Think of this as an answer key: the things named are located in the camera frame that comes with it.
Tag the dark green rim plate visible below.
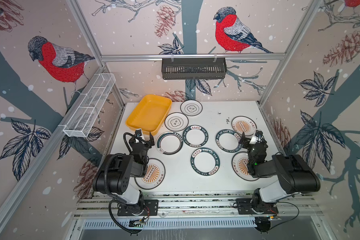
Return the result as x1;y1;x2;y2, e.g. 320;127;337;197
156;132;183;155

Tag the orange sunburst plate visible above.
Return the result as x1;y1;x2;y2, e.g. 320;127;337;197
232;152;259;182
135;159;166;190
231;116;257;137

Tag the green rim lettered plate front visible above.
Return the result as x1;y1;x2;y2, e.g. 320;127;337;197
190;148;221;176

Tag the green rim lettered plate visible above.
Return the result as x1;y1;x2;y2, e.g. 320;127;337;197
215;129;242;153
190;148;221;176
183;125;209;148

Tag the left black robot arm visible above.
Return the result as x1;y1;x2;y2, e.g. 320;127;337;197
92;129;155;215

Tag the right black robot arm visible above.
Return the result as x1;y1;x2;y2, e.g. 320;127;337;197
239;130;321;214

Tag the yellow plastic bin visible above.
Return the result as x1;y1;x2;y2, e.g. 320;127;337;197
126;95;172;136

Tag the white plate flower emblem near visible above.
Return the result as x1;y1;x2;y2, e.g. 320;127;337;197
165;113;189;132

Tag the white plate flower emblem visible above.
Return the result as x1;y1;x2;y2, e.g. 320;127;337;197
181;100;203;117
165;113;189;132

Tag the white plate flower emblem far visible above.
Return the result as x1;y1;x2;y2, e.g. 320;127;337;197
181;100;203;117

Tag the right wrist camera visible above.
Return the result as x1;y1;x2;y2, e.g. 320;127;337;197
250;130;265;145

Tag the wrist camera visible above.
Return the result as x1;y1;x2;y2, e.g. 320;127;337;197
250;130;265;145
135;129;145;140

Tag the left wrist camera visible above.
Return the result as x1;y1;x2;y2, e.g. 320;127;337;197
135;129;145;140

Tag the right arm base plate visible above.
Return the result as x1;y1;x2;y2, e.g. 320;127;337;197
234;198;279;216

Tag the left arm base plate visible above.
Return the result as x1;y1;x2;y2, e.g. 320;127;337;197
117;200;159;217

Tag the white mesh wire shelf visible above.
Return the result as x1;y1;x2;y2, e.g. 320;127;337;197
63;73;116;138

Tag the aluminium mounting rail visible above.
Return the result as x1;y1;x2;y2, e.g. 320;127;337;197
73;192;324;219

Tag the black hanging wire basket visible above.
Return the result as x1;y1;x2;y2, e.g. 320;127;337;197
162;58;227;80

